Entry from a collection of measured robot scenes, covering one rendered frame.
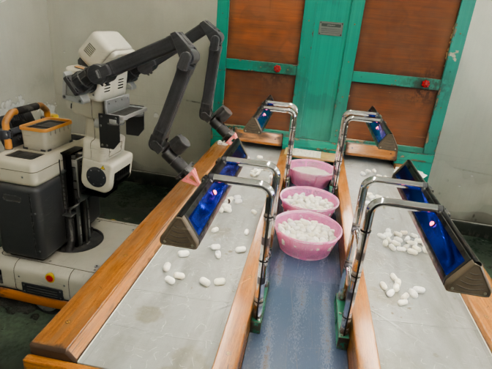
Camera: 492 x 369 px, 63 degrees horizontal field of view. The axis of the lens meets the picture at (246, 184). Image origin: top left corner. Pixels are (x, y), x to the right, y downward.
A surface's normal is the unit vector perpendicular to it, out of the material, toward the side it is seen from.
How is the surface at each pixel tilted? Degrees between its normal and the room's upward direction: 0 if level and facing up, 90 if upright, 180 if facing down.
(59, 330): 0
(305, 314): 0
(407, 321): 0
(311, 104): 90
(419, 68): 90
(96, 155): 90
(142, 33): 90
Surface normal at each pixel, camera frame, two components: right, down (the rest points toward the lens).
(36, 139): -0.21, 0.39
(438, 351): 0.08, -0.92
